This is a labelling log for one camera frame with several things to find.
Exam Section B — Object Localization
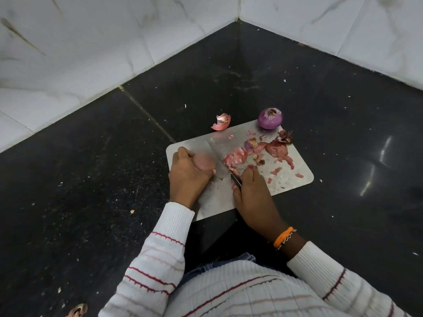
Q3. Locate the person's right hand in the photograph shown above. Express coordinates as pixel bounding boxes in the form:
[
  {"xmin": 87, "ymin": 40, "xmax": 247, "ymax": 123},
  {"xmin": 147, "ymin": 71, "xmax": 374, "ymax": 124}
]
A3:
[{"xmin": 231, "ymin": 165, "xmax": 288, "ymax": 242}]

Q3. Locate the person's left hand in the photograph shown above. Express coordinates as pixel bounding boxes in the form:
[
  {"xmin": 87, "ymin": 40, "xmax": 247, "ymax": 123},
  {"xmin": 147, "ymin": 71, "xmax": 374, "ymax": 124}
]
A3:
[{"xmin": 168, "ymin": 146, "xmax": 217, "ymax": 209}]

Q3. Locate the red onion with dry roots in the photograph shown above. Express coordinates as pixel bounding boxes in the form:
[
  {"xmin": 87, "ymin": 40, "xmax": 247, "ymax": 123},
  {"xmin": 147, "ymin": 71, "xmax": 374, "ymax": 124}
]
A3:
[{"xmin": 193, "ymin": 152, "xmax": 217, "ymax": 172}]

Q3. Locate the black-handled kitchen knife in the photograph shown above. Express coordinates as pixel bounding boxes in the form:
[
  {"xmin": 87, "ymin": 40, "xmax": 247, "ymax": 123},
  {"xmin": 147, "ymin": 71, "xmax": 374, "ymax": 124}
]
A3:
[{"xmin": 205, "ymin": 138, "xmax": 243, "ymax": 189}]

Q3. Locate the pile of onion peels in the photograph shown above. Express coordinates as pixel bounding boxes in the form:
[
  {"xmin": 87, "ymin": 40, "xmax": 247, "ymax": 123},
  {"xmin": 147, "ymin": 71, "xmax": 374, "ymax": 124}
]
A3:
[{"xmin": 223, "ymin": 128, "xmax": 304, "ymax": 185}]

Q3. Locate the onion peel piece off board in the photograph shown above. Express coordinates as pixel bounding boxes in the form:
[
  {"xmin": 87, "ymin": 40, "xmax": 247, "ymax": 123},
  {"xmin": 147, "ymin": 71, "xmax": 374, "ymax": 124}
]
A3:
[{"xmin": 211, "ymin": 112, "xmax": 232, "ymax": 132}]

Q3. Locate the person's left forearm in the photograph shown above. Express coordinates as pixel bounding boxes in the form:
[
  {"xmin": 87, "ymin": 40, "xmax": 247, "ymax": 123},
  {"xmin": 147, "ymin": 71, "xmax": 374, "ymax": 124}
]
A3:
[{"xmin": 99, "ymin": 202, "xmax": 196, "ymax": 317}]

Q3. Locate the person's right forearm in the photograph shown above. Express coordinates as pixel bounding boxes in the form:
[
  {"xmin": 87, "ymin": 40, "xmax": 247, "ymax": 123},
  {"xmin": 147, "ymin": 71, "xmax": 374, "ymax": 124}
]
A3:
[{"xmin": 273, "ymin": 227, "xmax": 412, "ymax": 317}]

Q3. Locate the orange thread wristband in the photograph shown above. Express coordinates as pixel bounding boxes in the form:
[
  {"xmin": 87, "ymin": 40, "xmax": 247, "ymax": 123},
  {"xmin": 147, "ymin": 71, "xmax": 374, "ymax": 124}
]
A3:
[{"xmin": 272, "ymin": 226, "xmax": 295, "ymax": 250}]

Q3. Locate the steel cutting board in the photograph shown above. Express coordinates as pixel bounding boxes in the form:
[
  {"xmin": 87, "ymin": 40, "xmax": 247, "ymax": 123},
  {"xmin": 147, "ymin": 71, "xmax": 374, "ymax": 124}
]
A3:
[{"xmin": 165, "ymin": 119, "xmax": 315, "ymax": 223}]

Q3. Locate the white striped sweater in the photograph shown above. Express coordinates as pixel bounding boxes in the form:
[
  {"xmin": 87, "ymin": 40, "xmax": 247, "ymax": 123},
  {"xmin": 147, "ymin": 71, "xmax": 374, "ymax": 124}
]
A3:
[{"xmin": 163, "ymin": 260, "xmax": 336, "ymax": 317}]

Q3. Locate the brown curled scrap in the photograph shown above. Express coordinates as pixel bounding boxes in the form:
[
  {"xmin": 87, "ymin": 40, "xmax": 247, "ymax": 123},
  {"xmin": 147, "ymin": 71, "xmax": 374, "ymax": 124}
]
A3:
[{"xmin": 66, "ymin": 303, "xmax": 89, "ymax": 317}]

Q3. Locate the beaded bracelet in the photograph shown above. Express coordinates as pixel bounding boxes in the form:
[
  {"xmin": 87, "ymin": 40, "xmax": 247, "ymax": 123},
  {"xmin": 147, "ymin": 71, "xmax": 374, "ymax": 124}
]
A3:
[{"xmin": 277, "ymin": 229, "xmax": 297, "ymax": 251}]

